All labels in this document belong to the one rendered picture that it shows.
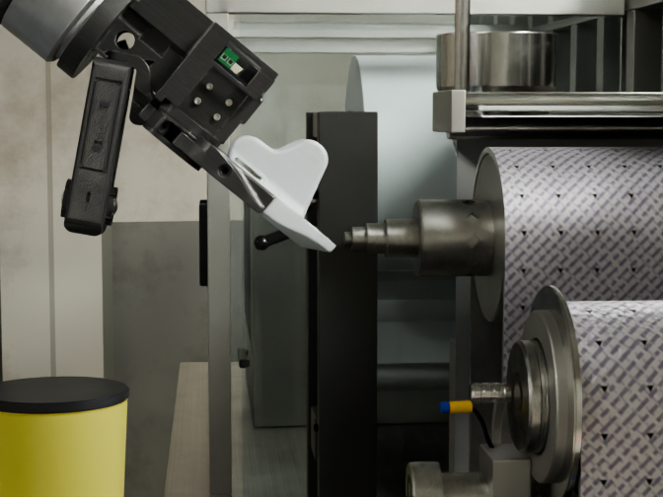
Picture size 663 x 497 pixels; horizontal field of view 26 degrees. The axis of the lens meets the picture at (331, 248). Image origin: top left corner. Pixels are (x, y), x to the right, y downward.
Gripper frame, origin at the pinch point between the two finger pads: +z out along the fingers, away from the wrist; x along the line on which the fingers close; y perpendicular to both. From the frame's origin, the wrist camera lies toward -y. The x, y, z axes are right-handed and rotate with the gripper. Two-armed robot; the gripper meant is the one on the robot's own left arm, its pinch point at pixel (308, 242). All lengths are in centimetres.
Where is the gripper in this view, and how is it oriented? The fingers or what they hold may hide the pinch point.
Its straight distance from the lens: 95.7
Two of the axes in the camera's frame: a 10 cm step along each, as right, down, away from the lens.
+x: -0.9, -0.9, 9.9
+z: 7.7, 6.3, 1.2
